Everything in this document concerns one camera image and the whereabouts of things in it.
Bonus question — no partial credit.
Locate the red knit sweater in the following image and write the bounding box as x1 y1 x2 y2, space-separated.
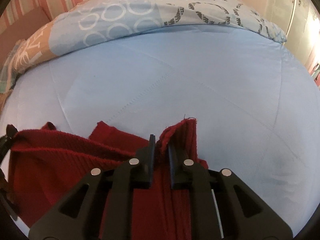
8 118 199 239

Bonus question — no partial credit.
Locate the plaid pastel folded cloth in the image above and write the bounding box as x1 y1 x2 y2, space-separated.
1 39 26 94

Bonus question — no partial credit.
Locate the mauve upholstered headboard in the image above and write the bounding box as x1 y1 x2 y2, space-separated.
0 7 50 66

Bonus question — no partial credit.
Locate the patterned blue and tan pillow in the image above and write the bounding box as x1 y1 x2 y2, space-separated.
14 0 287 70

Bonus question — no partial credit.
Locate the white wardrobe with floral handles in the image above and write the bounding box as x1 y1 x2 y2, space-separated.
265 0 319 69

